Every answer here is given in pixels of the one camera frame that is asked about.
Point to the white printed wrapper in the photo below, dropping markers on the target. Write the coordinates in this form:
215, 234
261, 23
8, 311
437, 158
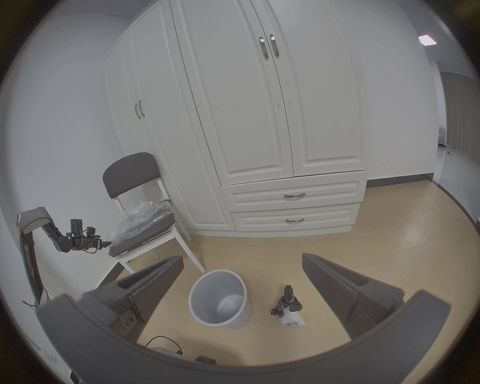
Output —
292, 319

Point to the white trash bin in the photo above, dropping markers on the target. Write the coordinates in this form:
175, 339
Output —
240, 307

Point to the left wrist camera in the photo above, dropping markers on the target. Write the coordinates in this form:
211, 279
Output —
91, 230

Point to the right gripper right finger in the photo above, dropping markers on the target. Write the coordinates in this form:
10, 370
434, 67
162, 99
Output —
337, 292

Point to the white wardrobe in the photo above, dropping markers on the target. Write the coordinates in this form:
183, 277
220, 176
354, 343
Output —
243, 112

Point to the square ceiling light panel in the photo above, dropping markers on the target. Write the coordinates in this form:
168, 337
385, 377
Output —
427, 39

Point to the black plastic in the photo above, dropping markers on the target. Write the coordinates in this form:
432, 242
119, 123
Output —
287, 300

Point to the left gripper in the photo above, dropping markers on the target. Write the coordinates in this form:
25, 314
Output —
92, 243

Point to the white chair grey cushions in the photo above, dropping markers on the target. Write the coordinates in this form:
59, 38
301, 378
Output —
131, 170

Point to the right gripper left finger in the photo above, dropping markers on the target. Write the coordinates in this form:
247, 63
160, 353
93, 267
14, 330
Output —
150, 288

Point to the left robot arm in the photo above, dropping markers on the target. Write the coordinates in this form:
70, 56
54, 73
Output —
33, 219

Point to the clear plastic bag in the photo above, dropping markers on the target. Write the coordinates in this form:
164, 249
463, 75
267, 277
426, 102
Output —
138, 221

